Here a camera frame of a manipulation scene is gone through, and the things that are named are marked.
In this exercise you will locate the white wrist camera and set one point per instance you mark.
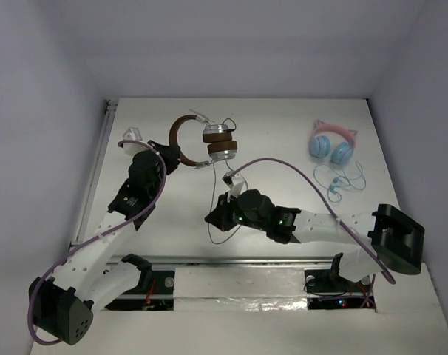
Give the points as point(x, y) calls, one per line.
point(130, 144)
point(236, 183)

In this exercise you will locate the white foil-taped cover block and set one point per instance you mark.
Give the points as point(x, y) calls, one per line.
point(241, 288)

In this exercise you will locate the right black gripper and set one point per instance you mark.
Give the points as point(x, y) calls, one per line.
point(220, 216)

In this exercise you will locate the aluminium side rail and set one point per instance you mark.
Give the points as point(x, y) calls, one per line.
point(86, 204)

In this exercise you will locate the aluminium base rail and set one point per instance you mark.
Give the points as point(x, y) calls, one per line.
point(166, 263)

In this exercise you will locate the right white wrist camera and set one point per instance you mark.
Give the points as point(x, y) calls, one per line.
point(236, 183)

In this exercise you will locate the pink blue cat-ear headphones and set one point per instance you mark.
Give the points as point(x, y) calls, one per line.
point(320, 145)

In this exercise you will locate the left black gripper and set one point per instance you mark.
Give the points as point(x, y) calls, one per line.
point(168, 155)

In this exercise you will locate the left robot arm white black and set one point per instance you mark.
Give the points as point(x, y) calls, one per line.
point(64, 301)

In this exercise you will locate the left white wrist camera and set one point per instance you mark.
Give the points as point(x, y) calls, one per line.
point(130, 144)

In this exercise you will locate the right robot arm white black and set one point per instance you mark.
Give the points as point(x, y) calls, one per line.
point(386, 240)

